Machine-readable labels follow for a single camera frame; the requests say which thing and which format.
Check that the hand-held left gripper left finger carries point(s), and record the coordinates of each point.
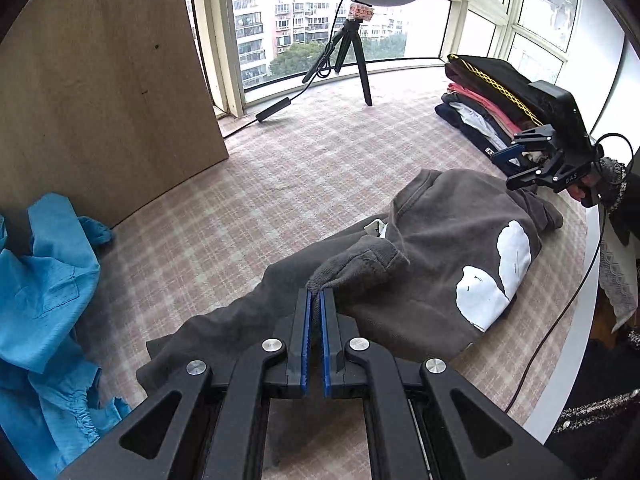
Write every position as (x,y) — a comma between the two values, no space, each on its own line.
(306,340)

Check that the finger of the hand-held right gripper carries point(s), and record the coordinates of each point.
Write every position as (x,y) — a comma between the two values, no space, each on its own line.
(532,136)
(530,176)

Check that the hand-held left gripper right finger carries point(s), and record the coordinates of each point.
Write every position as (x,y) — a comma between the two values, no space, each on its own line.
(326,345)

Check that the dark grey flower-print t-shirt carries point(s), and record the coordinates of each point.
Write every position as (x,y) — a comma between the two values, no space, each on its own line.
(425,260)

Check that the person's right forearm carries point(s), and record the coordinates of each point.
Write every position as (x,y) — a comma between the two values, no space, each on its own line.
(631,210)

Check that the person's right hand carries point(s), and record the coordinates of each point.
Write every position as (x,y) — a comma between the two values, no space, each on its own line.
(612,175)

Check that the white folded garment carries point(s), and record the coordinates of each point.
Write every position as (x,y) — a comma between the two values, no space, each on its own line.
(480,122)

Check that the pink folded garment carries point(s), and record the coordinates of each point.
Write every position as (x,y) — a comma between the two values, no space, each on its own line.
(480,102)

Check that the black garment with yellow trim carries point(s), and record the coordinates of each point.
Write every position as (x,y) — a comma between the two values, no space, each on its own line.
(495,77)

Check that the navy folded garment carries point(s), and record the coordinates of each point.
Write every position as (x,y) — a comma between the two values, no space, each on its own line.
(460,120)

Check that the white lace cloth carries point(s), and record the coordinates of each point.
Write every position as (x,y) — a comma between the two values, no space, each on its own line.
(617,280)

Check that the pink plaid mat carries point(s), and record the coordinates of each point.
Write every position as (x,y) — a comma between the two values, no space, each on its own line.
(300,175)

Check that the black tripod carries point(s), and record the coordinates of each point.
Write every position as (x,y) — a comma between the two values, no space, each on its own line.
(350,35)

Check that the blue garment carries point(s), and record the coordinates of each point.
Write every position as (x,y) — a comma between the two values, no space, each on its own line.
(45,300)

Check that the person's black knit clothing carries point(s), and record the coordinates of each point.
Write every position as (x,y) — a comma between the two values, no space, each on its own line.
(600,435)

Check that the wooden cabinet panel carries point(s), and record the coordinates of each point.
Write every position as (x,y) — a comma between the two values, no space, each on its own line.
(100,85)

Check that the white window frame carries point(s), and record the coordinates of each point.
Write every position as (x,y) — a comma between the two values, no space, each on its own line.
(232,60)

